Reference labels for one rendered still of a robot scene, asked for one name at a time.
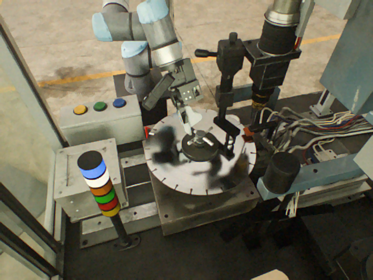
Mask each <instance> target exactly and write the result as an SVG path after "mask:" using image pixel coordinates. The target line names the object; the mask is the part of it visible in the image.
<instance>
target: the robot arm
mask: <svg viewBox="0 0 373 280"><path fill-rule="evenodd" d="M102 4H103V11H102V12H99V13H95V14H94V15H92V25H93V31H94V35H95V37H96V38H97V40H99V41H105V42H113V41H124V43H123V44H122V57H123V62H124V66H125V70H126V77H125V88H126V90H127V91H128V92H129V93H132V94H135V95H142V94H145V93H148V92H150V93H149V95H147V96H146V97H145V98H144V100H143V103H142V104H143V107H144V108H145V109H146V110H147V111H149V110H151V109H153V108H154V107H155V106H156V104H157V101H158V100H159V98H160V97H161V96H162V95H163V94H164V92H165V91H166V90H168V92H169V96H170V99H171V101H172V103H173V105H174V106H175V109H176V111H177V114H178V117H179V119H180V122H181V124H182V126H183V129H184V131H186V133H188V134H189V135H192V133H191V127H192V126H193V125H194V124H196V123H198V122H199V121H201V119H202V115H201V113H199V112H198V111H194V110H192V109H191V107H190V106H188V105H187V104H189V103H192V102H195V101H197V100H200V99H202V98H204V97H203V94H202V91H201V87H200V84H199V80H198V79H197V78H196V76H195V73H194V70H193V66H192V64H191V60H190V58H184V59H182V57H183V54H182V42H181V41H179V38H178V36H177V35H176V32H175V31H174V0H147V1H145V2H142V3H140V4H138V6H137V13H132V12H129V0H103V3H102ZM157 68H158V69H159V71H160V72H164V71H168V73H166V74H165V75H164V77H162V78H161V80H160V81H159V82H158V84H157V85H156V86H155V78H154V76H153V75H152V73H151V71H150V69H157ZM175 69H177V72H176V70H175ZM197 86H199V89H200V92H201V95H200V93H199V91H198V90H197Z"/></svg>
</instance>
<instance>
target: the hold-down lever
mask: <svg viewBox="0 0 373 280"><path fill-rule="evenodd" d="M194 55H195V56H196V57H198V58H208V57H217V52H209V51H208V50H206V49H196V50H195V51H194Z"/></svg>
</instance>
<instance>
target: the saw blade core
mask: <svg viewBox="0 0 373 280"><path fill-rule="evenodd" d="M194 110H195V111H198V112H199V113H201V115H202V119H201V121H199V122H198V123H196V124H194V125H193V126H192V127H193V128H194V129H195V130H202V131H204V130H206V129H208V128H210V126H213V129H212V130H211V131H210V133H212V134H213V135H214V136H216V138H217V140H218V144H219V145H218V151H217V153H216V154H215V156H213V157H211V158H209V159H206V160H195V159H191V158H189V157H188V156H186V155H185V153H183V151H182V145H181V143H182V138H183V137H184V136H185V135H186V134H187V132H186V131H184V129H183V126H182V124H181V122H180V119H179V117H178V114H177V112H175V113H172V114H170V115H171V116H172V117H173V118H172V117H171V116H170V115H169V116H167V117H165V118H164V119H162V120H160V121H159V122H158V123H157V124H156V125H155V126H154V127H153V129H152V130H151V131H150V133H154V135H152V134H148V136H147V139H146V142H145V149H144V152H145V159H146V160H147V161H146V162H147V165H148V167H149V169H150V170H151V171H153V172H152V173H153V174H154V175H155V176H156V177H157V179H159V180H160V181H161V182H162V183H164V184H165V185H166V186H168V187H170V188H172V189H175V188H176V185H178V186H177V188H176V190H177V191H179V192H183V193H185V194H190V191H191V189H192V191H191V195H197V196H207V192H206V190H208V195H214V194H219V193H223V191H224V192H225V191H228V190H230V189H232V188H234V187H236V184H237V185H239V184H240V183H242V182H243V181H244V179H245V178H246V177H247V176H248V175H249V174H250V173H251V171H252V168H253V166H254V163H255V159H256V148H255V143H254V140H253V138H252V136H251V135H250V136H246V134H245V132H244V131H243V128H245V127H244V126H243V125H242V124H241V123H240V122H238V121H237V120H236V119H234V118H232V117H231V118H230V116H228V115H227V114H226V116H225V119H227V120H228V121H230V122H231V123H232V124H234V125H235V126H237V125H238V126H237V128H238V129H240V130H241V132H240V134H239V135H238V136H237V137H236V140H235V144H226V141H225V136H226V132H224V131H223V130H222V129H221V128H219V127H218V126H217V125H216V124H214V123H213V119H214V118H215V117H216V116H217V114H218V111H214V110H210V109H207V112H206V109H194ZM229 118H230V119H229ZM161 121H162V122H161ZM163 122H164V123H163ZM155 130H156V131H155ZM249 142H250V143H249ZM148 148H150V149H148ZM251 153H252V154H251ZM254 153H255V154H254ZM149 159H152V160H149ZM249 163H250V164H249ZM252 164H253V165H252ZM155 169H157V170H155ZM243 173H244V174H243ZM165 178H166V179H165ZM233 182H235V183H236V184H235V183H233ZM221 187H222V189H223V191H222V189H221Z"/></svg>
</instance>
